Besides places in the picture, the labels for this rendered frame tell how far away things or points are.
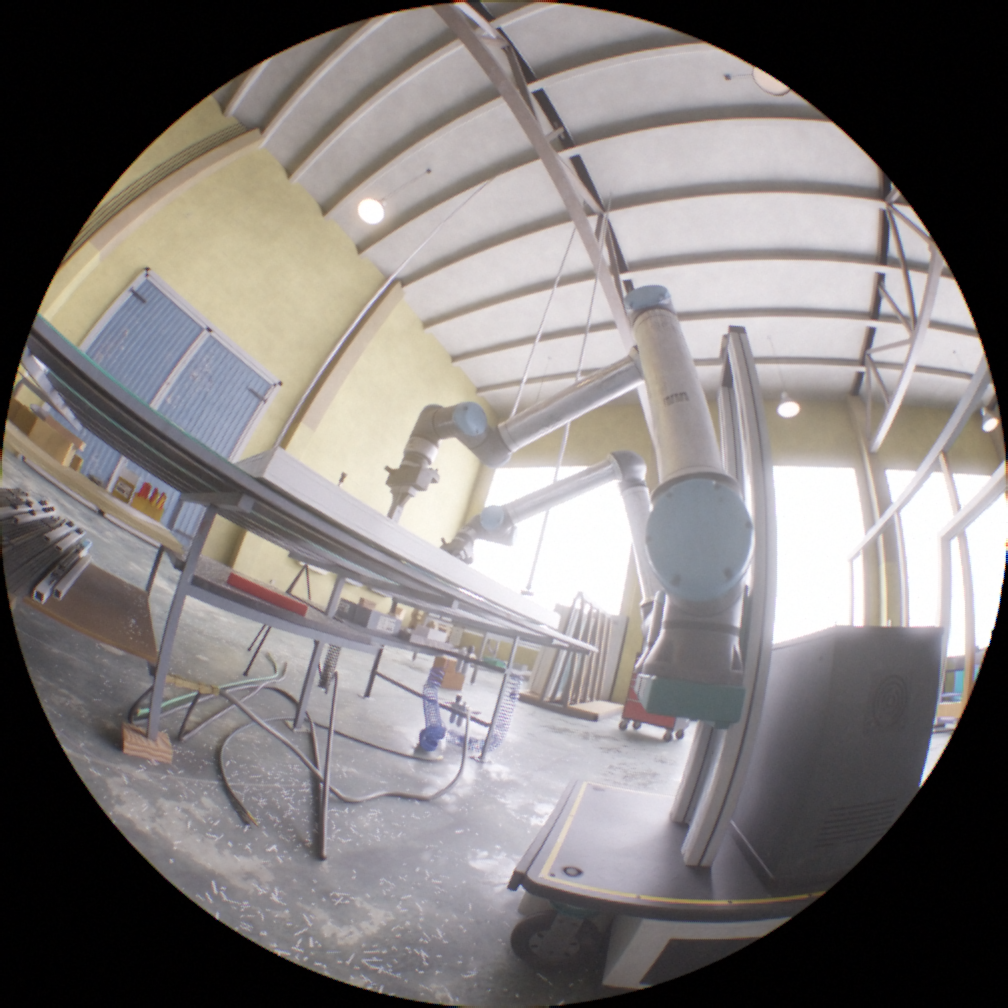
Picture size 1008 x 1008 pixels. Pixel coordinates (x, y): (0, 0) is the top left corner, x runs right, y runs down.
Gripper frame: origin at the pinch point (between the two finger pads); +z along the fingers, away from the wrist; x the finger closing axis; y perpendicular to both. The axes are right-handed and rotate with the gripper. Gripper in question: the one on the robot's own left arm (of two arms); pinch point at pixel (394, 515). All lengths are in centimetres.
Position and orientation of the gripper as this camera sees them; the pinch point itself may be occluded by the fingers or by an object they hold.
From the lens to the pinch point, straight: 95.6
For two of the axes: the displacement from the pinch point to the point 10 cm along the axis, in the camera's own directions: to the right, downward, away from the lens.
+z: -2.6, 8.9, -3.7
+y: -5.0, -4.5, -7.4
